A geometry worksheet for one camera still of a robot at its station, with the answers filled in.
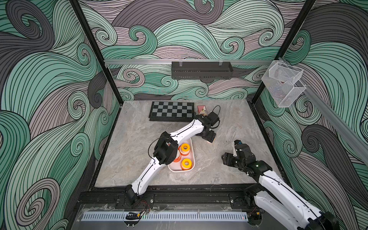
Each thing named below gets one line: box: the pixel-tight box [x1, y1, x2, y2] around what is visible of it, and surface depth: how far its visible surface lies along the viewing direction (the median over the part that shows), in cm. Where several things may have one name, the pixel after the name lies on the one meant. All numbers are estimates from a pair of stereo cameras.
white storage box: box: [167, 138, 196, 173], surface depth 87 cm
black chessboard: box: [148, 101, 196, 123], surface depth 113 cm
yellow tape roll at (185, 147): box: [181, 142, 191, 152], surface depth 91 cm
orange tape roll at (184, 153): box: [178, 146, 191, 157], surface depth 90 cm
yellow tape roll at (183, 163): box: [181, 158, 193, 169], surface depth 85 cm
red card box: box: [196, 104, 208, 115], surface depth 116 cm
